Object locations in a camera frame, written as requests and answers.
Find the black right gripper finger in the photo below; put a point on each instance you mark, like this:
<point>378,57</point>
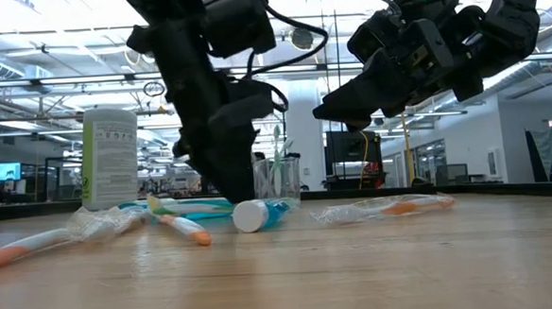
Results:
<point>362,124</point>
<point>367,95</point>

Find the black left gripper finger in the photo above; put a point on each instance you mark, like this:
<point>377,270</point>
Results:
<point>193,156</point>
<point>234,166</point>

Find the small blue mouthwash bottle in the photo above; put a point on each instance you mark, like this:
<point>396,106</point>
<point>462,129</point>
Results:
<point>251,216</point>

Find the orange white toothbrush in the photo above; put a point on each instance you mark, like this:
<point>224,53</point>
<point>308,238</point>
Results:
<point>190,230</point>
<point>25,245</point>
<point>402,208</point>

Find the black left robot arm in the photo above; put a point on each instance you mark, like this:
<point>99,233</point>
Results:
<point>175,37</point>

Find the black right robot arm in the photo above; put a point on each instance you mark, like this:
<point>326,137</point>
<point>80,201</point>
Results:
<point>519,14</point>

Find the black equipment cabinet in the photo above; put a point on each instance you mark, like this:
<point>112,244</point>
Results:
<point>347,160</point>

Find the clear plastic holder cup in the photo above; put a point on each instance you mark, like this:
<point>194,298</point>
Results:
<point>289,182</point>

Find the white wipes canister green label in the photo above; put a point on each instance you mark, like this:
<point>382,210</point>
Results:
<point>110,158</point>

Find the grey hanging tarp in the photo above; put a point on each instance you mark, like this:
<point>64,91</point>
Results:
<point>548,149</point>

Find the blue computer monitor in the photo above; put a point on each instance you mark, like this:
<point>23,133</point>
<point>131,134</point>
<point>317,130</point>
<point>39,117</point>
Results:
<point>4,172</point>

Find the black aluminium table frame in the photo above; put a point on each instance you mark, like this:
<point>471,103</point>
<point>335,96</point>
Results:
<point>495,189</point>

